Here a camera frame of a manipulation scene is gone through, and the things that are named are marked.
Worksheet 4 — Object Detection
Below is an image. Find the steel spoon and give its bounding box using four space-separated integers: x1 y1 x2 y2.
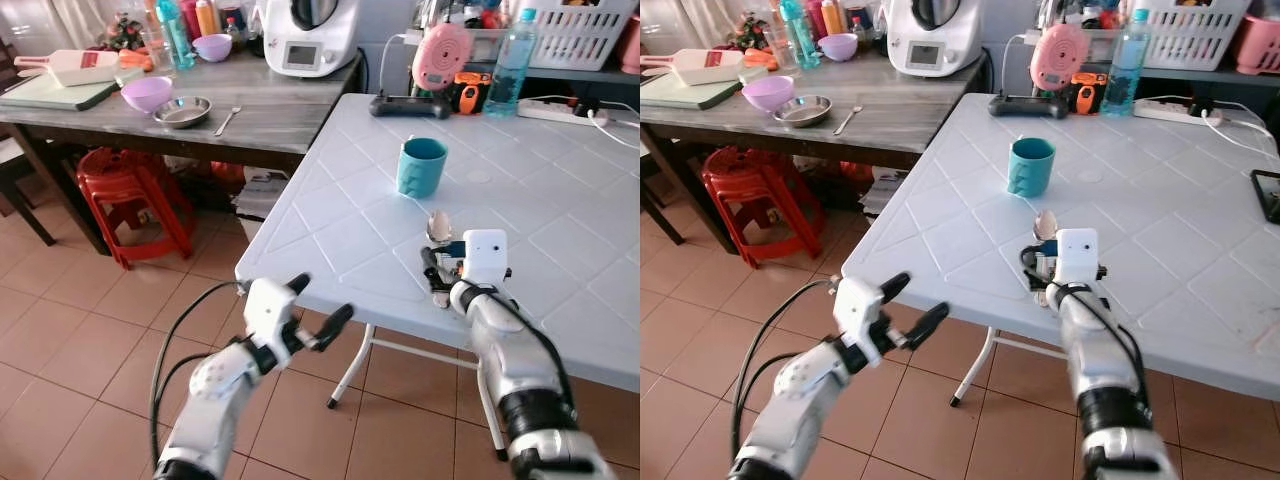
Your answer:
1032 208 1060 307
426 209 455 308

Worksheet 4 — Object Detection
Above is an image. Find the white plastic folding table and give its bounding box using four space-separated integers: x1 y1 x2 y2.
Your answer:
841 92 1280 409
234 92 641 463

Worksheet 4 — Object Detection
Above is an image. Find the teal plastic cup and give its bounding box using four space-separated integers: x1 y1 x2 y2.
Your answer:
1007 136 1057 199
396 136 450 200

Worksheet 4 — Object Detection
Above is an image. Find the white box under table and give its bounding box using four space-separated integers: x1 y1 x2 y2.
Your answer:
234 167 292 241
859 167 907 217

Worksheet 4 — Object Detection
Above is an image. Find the black flat device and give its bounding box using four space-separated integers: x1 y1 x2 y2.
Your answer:
369 92 452 120
988 91 1070 120

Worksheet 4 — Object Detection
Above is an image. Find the red plastic stool stack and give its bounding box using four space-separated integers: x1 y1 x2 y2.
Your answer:
702 147 827 270
76 147 198 271

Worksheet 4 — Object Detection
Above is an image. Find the grey wooden table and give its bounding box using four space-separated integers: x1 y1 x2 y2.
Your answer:
640 48 989 255
0 48 365 257

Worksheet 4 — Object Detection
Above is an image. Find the orange and black device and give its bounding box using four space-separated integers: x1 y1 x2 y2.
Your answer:
446 71 494 115
1065 71 1110 115

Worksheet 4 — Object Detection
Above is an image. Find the white power strip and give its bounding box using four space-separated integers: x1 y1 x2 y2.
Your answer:
1132 96 1227 127
516 96 612 127

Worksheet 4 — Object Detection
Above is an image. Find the steel dish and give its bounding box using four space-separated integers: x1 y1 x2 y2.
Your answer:
771 94 834 129
151 95 214 130

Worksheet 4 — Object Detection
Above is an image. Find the clear blue water bottle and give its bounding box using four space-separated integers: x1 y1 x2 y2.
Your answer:
483 7 539 119
1101 7 1152 119

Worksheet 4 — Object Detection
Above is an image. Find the pink round device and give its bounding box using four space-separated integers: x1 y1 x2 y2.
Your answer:
1029 22 1092 94
411 21 475 94

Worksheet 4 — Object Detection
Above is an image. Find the dark wooden chair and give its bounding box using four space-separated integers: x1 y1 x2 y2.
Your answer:
640 150 687 247
0 138 57 247

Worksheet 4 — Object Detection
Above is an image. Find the black phone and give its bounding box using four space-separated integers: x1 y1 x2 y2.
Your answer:
1250 169 1280 225

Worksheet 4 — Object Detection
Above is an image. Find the large purple plastic bowl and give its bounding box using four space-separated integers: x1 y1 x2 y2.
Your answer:
120 76 176 114
741 75 798 114

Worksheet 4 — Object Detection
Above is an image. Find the white kitchen appliance with display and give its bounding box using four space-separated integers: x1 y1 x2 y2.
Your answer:
884 0 984 79
261 0 362 80

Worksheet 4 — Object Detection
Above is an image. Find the small purple bowl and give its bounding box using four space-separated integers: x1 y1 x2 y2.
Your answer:
817 32 860 63
191 33 234 64

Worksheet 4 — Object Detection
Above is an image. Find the white laundry basket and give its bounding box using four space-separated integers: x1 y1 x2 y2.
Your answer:
470 0 640 73
1090 0 1253 73

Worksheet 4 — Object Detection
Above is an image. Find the teal drinking bottle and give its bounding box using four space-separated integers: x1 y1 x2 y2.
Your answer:
156 0 197 72
779 0 822 72

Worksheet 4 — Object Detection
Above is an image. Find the green cutting board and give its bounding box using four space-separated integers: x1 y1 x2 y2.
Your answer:
0 67 147 112
640 67 770 112

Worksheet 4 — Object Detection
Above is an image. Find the pink plastic basket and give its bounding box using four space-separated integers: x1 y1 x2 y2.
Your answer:
614 14 641 73
1231 13 1280 77

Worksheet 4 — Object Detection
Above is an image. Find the small potted plant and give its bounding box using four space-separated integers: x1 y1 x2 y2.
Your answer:
729 11 772 52
104 13 147 53

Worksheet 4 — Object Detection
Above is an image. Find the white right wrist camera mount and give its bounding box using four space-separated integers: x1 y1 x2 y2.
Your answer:
1054 228 1102 287
461 229 512 291

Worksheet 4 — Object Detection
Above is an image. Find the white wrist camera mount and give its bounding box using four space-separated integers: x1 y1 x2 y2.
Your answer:
243 277 301 347
461 229 512 291
831 275 887 342
1054 228 1102 287

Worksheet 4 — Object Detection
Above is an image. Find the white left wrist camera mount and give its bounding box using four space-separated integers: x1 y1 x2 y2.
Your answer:
243 277 301 347
831 275 887 342

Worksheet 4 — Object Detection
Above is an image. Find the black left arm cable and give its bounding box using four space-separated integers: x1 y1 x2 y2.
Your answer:
729 277 837 446
147 279 247 473

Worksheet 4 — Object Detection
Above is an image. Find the white power cable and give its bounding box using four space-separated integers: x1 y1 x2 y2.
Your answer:
540 94 641 153
1150 94 1280 159

